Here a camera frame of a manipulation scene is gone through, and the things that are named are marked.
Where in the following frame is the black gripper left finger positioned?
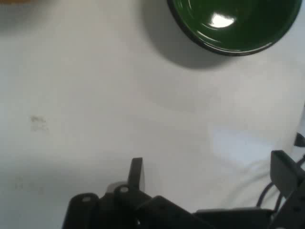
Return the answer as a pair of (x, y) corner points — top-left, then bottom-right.
(63, 157), (205, 229)

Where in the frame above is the dark green glossy bowl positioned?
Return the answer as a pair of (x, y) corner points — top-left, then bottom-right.
(166, 0), (303, 56)

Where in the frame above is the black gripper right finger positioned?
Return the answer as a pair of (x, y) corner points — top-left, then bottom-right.
(271, 150), (305, 229)

